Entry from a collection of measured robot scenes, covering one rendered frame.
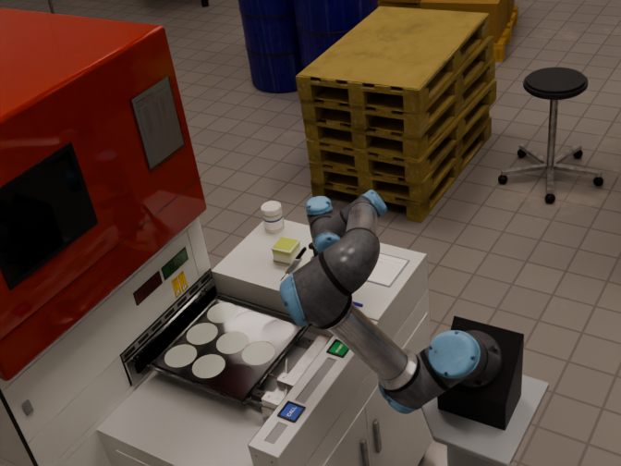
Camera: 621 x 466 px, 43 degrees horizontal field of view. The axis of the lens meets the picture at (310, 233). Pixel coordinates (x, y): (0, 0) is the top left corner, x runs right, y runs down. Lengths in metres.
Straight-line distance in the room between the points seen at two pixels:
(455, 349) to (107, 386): 1.04
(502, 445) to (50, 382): 1.21
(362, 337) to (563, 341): 1.96
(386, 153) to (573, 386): 1.59
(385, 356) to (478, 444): 0.43
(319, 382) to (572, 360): 1.67
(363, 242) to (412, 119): 2.37
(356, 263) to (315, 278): 0.09
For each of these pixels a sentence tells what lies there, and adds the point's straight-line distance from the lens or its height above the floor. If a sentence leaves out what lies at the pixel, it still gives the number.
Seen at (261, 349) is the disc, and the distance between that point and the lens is 2.40.
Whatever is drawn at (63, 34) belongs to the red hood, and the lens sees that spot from 2.31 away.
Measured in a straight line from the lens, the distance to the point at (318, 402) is 2.14.
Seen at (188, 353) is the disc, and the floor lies 0.90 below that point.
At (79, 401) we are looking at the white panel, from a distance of 2.35.
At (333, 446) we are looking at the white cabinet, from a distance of 2.31.
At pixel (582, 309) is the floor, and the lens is 3.88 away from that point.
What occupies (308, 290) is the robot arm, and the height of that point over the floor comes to 1.43.
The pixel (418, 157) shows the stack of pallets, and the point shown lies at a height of 0.42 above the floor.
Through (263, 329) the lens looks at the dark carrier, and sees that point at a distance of 2.47.
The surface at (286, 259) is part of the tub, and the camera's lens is 2.56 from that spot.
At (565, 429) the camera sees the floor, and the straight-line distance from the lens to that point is 3.35.
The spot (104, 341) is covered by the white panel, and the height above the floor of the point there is 1.06.
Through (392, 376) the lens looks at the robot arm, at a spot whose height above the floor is 1.12.
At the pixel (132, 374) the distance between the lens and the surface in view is 2.46.
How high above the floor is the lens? 2.52
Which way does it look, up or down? 35 degrees down
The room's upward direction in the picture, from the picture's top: 8 degrees counter-clockwise
